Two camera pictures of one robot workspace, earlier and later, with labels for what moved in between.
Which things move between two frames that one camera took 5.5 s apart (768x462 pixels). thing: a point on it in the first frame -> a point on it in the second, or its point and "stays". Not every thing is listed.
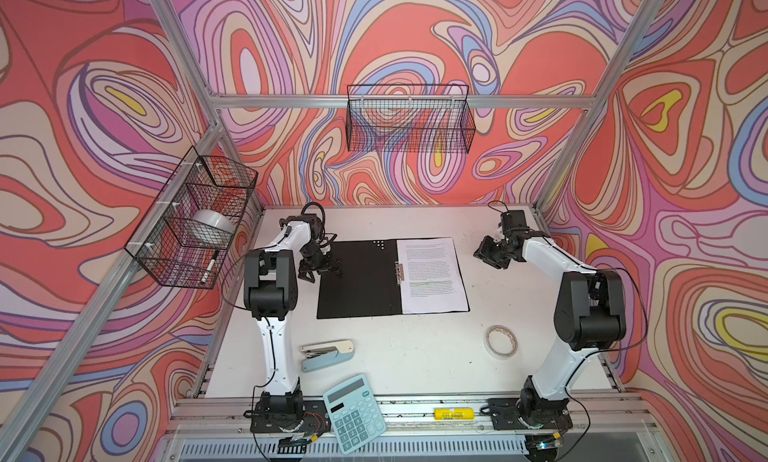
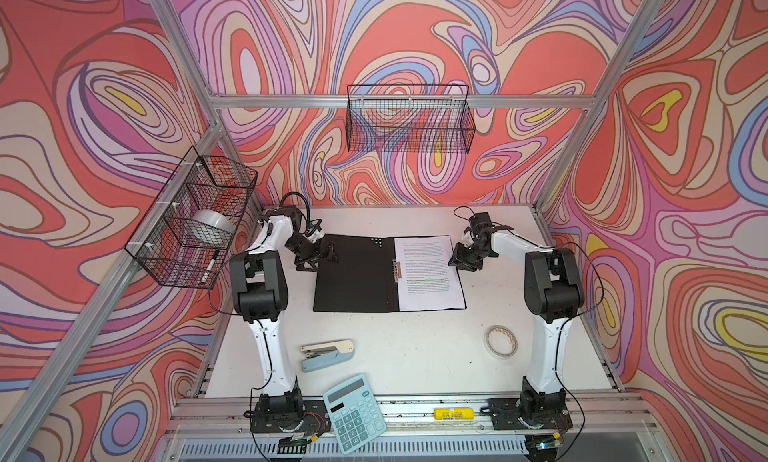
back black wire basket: [413, 118] stays
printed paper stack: [431, 276] stays
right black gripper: [483, 253] -> [458, 259]
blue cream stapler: [326, 354] stays
